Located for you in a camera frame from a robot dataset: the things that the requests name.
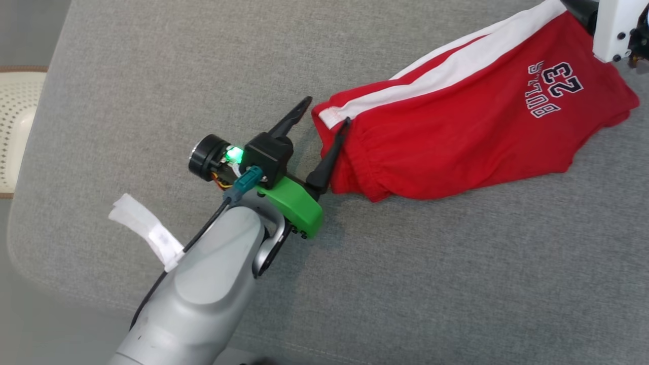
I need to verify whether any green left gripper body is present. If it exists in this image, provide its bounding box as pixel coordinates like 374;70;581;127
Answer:
188;134;325;240

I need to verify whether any white perforated basket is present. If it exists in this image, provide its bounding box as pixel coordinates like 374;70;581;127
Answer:
0;65;49;200

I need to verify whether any black cable teal connector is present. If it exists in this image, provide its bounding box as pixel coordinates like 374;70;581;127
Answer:
129;166;265;331

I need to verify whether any red shorts white stripe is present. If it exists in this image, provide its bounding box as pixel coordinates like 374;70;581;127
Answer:
310;0;641;203

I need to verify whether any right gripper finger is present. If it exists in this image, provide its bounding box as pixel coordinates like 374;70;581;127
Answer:
560;0;600;36

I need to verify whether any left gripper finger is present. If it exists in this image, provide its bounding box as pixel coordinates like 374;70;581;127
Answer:
306;117;352;196
267;96;313;139

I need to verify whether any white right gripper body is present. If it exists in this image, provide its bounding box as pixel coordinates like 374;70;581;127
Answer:
592;0;649;75

